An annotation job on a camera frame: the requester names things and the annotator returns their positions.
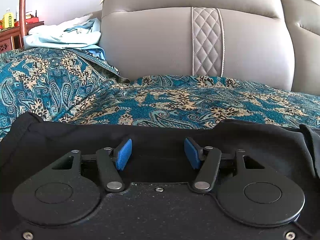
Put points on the light blue clothes pile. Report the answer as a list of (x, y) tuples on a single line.
[(82, 33)]

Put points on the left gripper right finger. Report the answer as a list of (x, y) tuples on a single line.
[(246, 190)]

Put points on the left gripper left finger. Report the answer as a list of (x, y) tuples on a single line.
[(60, 195)]

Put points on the red box on cabinet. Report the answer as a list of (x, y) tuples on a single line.
[(29, 19)]

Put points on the teal paisley sofa cover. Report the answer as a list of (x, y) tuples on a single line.
[(76, 87)]

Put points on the wooden side cabinet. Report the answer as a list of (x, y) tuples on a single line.
[(10, 38)]

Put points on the wooden coat stand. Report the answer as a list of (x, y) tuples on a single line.
[(22, 22)]

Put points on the black pants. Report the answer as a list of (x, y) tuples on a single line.
[(157, 202)]

